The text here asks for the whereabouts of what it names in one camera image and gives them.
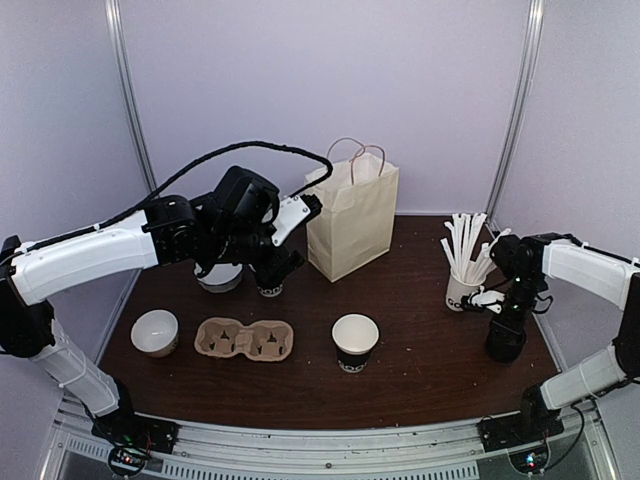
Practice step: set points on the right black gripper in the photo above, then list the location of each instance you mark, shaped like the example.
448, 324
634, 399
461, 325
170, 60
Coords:
523, 322

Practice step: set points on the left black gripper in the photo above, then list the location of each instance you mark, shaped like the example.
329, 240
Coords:
284, 262

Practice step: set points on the black paper coffee cup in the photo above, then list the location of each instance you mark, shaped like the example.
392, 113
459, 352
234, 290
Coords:
355, 336

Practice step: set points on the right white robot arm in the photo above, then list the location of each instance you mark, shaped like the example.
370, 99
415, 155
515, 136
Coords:
579, 324

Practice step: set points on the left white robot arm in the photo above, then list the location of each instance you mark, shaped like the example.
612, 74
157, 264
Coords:
242, 222

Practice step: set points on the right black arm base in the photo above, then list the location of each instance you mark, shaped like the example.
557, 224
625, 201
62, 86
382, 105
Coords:
511, 431

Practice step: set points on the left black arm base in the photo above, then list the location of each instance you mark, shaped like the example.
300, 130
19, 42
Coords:
127, 429

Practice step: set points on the stack of paper cups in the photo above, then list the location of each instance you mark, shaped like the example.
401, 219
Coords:
270, 289

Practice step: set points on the stack of black lids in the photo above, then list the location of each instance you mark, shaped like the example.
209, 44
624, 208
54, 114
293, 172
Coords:
504, 345

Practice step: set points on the white scalloped bowl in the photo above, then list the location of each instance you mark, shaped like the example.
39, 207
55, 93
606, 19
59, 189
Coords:
221, 279

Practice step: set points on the white cup holding straws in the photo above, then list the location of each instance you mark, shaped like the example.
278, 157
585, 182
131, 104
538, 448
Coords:
457, 289

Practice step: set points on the cardboard cup carrier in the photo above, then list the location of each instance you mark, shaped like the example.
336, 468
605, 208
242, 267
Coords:
262, 341

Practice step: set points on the cream paper bag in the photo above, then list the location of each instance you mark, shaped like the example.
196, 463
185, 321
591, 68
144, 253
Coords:
356, 222

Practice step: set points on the white round bowl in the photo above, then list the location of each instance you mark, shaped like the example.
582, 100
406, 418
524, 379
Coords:
155, 333

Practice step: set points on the aluminium front rail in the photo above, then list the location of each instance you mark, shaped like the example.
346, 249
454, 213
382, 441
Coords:
451, 450

